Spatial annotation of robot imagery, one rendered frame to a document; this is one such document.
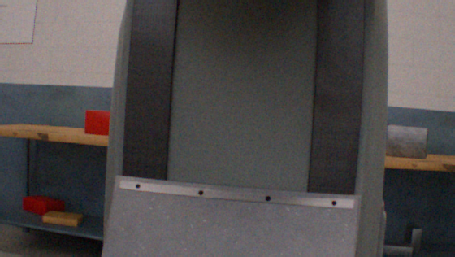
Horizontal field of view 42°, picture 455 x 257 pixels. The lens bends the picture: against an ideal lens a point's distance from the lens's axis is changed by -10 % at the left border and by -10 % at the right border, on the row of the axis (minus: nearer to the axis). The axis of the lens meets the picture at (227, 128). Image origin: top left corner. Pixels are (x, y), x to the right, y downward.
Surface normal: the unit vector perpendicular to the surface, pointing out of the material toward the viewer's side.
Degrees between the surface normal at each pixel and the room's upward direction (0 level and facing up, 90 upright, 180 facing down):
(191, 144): 90
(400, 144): 90
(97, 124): 90
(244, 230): 63
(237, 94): 90
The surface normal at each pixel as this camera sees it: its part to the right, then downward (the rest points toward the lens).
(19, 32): -0.17, 0.04
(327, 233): -0.13, -0.41
